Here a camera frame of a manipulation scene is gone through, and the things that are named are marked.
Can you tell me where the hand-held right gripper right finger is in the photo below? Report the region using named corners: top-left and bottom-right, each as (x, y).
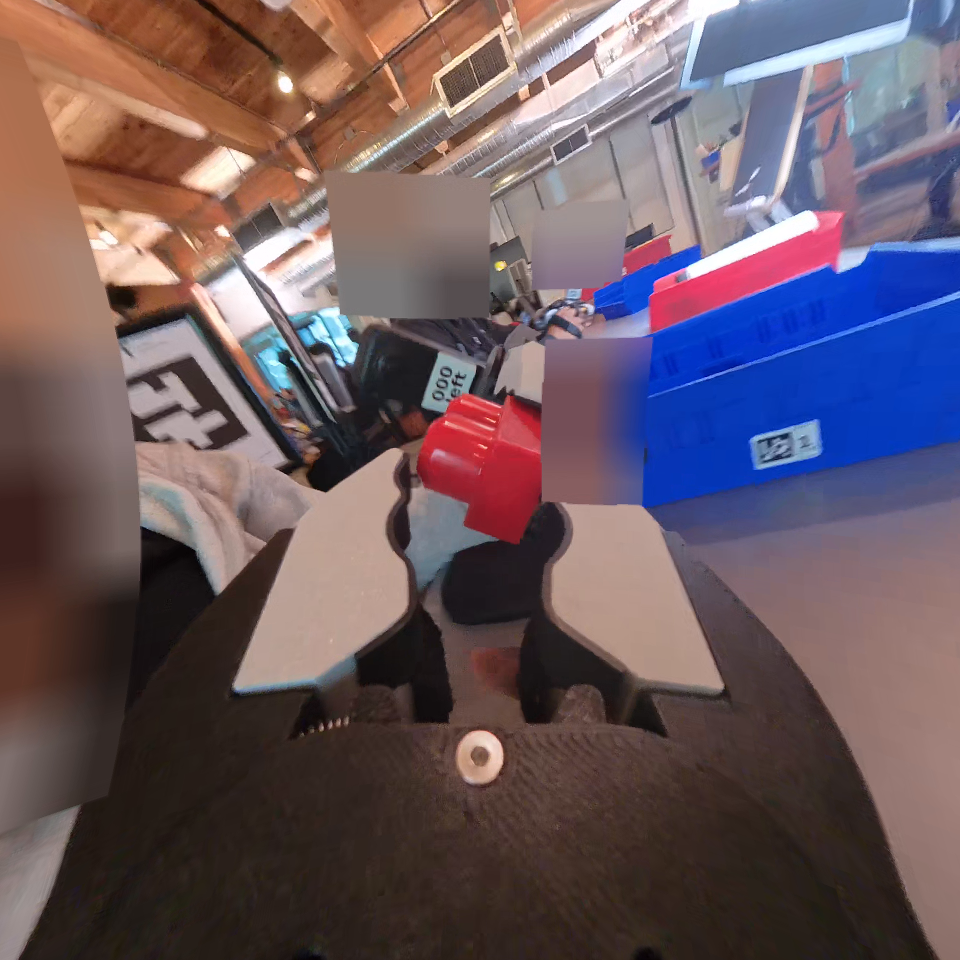
top-left (540, 502), bottom-right (727, 725)

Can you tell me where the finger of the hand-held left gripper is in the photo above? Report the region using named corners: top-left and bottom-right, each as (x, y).
top-left (493, 345), bottom-right (543, 411)

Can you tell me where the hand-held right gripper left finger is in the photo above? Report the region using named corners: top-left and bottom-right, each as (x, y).
top-left (231, 448), bottom-right (420, 723)

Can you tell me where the red plug adapter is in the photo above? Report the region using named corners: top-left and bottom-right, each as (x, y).
top-left (416, 395), bottom-right (543, 543)

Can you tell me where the red plastic bin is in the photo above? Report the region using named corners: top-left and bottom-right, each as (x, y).
top-left (648, 211), bottom-right (846, 333)

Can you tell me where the blue plastic bin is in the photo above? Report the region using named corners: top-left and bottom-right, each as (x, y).
top-left (641, 240), bottom-right (960, 509)

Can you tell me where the person's left forearm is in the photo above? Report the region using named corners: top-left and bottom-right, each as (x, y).
top-left (407, 489), bottom-right (483, 591)

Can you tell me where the person's right hand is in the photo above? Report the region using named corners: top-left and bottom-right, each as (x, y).
top-left (471, 648), bottom-right (520, 693)

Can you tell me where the black perforated armrest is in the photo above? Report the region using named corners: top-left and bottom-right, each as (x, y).
top-left (441, 513), bottom-right (569, 625)

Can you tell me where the medium blue storage bin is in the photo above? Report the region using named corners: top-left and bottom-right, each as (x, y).
top-left (592, 243), bottom-right (702, 318)

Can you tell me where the small red storage bin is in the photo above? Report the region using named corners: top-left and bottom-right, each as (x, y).
top-left (622, 234), bottom-right (675, 276)

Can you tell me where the ceiling air vent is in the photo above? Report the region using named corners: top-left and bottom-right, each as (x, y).
top-left (433, 28), bottom-right (519, 119)
top-left (228, 201), bottom-right (290, 254)

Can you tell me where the framed marker sign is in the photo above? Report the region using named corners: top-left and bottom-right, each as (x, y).
top-left (116, 303), bottom-right (299, 471)

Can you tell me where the black floor lamp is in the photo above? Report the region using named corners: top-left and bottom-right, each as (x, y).
top-left (649, 101), bottom-right (708, 243)

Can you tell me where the slanted black panel board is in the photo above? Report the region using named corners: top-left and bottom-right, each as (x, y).
top-left (723, 71), bottom-right (816, 220)

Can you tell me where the LED light panel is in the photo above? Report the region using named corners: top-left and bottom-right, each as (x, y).
top-left (678, 0), bottom-right (936, 89)

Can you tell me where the silver ceiling duct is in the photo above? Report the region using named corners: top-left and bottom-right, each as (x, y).
top-left (300, 0), bottom-right (676, 220)

